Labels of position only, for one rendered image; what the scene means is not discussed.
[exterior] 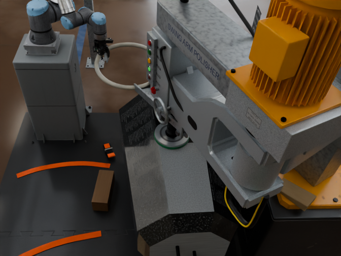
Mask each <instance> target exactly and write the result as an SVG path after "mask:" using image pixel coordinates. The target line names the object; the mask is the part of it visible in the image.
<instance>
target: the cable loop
mask: <svg viewBox="0 0 341 256"><path fill-rule="evenodd" d="M224 198H225V202H226V205H227V207H228V208H229V210H230V211H231V213H232V214H233V216H234V217H235V218H236V220H237V221H238V222H239V223H240V224H241V225H242V226H243V227H245V228H246V229H251V228H252V227H253V226H254V225H256V223H257V221H258V220H259V218H260V216H261V214H262V211H263V209H264V207H265V205H266V203H267V201H268V199H269V195H266V196H264V197H262V199H261V201H260V203H258V205H257V207H256V209H255V211H254V214H253V216H252V218H251V219H250V221H249V222H247V221H246V220H245V219H244V218H243V217H242V216H241V214H240V213H239V212H238V210H237V209H236V207H235V206H234V204H233V202H232V199H231V192H230V190H229V189H228V188H227V186H226V188H225V193H224Z"/></svg>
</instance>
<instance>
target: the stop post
mask: <svg viewBox="0 0 341 256"><path fill-rule="evenodd" d="M84 7H87V8H89V9H90V10H92V11H94V6H93V0H84ZM87 31H88V40H89V48H90V56H91V57H88V58H87V63H86V68H94V62H95V59H96V56H97V54H98V53H96V52H94V53H93V46H94V40H95V38H94V34H93V27H92V26H91V25H89V24H88V23H87ZM104 63H105V62H104V61H103V58H102V60H101V59H100V60H99V64H98V66H99V69H103V68H104Z"/></svg>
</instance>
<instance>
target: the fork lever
mask: <svg viewBox="0 0 341 256"><path fill-rule="evenodd" d="M134 86H135V91H136V92H137V93H138V94H139V95H140V96H141V97H142V98H143V99H145V100H146V101H147V102H148V103H149V104H150V105H151V106H152V107H153V100H154V98H153V97H152V95H151V94H150V89H151V84H150V86H148V87H146V88H142V89H141V88H140V87H139V86H138V85H137V84H135V83H134ZM168 122H169V123H170V124H171V125H172V126H174V127H175V128H176V129H177V123H178V121H177V120H176V119H175V118H174V117H173V116H171V115H170V114H169V115H168ZM176 135H177V136H179V135H180V133H179V131H178V130H177V131H176ZM183 136H184V137H185V138H188V135H187V133H186V132H185V131H183Z"/></svg>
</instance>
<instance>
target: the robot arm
mask: <svg viewBox="0 0 341 256"><path fill-rule="evenodd" d="M26 8H27V15H28V20H29V25H30V34H29V40H30V41H31V42H32V43H33V44H36V45H49V44H52V43H53V42H55V41H56V34H55V32H54V30H53V29H52V23H54V22H58V21H61V24H62V25H63V27H64V28H65V29H67V30H70V29H74V28H76V27H78V26H81V25H84V24H87V23H88V24H89V25H91V26H92V27H93V34H94V38H95V40H94V46H93V53H94V52H96V53H98V54H99V55H100V56H101V58H100V59H101V60H102V58H103V56H102V55H104V58H103V61H106V62H108V60H109V57H110V51H109V48H108V46H107V44H106V43H113V40H112V39H111V38H107V27H106V17H105V15H104V14H103V13H100V12H94V11H92V10H90V9H89V8H87V7H81V8H80V9H79V10H78V11H77V12H75V4H74V2H73V0H49V1H46V0H32V1H30V2H29V3H28V4H27V6H26ZM94 48H95V50H94Z"/></svg>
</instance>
